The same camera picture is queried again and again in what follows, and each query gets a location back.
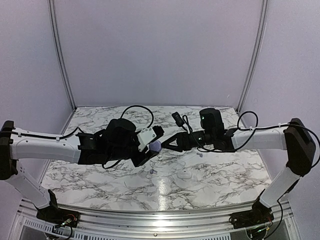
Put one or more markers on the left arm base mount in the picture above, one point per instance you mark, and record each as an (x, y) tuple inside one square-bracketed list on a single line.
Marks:
[(61, 217)]

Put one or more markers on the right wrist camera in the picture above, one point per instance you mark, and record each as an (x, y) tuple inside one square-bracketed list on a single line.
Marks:
[(178, 119)]

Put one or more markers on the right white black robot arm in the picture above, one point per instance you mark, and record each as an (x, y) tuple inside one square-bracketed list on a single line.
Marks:
[(293, 137)]

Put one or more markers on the aluminium front rail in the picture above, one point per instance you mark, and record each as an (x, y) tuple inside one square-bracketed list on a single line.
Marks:
[(191, 224)]

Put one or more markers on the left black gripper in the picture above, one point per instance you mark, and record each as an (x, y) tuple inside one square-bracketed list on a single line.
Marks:
[(144, 157)]

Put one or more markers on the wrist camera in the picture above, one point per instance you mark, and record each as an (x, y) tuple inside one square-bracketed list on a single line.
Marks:
[(145, 137), (178, 119)]

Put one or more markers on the aluminium corner post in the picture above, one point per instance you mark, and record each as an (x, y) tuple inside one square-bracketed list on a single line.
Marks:
[(255, 54), (59, 53)]

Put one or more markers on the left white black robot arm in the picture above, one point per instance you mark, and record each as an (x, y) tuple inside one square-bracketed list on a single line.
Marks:
[(120, 140)]

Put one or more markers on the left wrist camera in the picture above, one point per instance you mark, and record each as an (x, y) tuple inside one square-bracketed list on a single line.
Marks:
[(145, 137)]

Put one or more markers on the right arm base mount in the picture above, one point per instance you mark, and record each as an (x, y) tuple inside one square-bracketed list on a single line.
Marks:
[(258, 214)]

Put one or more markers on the right aluminium corner post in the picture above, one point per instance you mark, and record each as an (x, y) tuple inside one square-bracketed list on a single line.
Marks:
[(255, 54)]

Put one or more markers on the left aluminium corner post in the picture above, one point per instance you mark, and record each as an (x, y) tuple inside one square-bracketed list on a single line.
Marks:
[(59, 53)]

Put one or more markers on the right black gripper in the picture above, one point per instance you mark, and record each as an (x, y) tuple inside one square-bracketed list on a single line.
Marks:
[(182, 142)]

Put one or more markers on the purple earbud charging case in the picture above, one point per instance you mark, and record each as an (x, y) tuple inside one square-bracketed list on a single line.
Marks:
[(155, 146)]

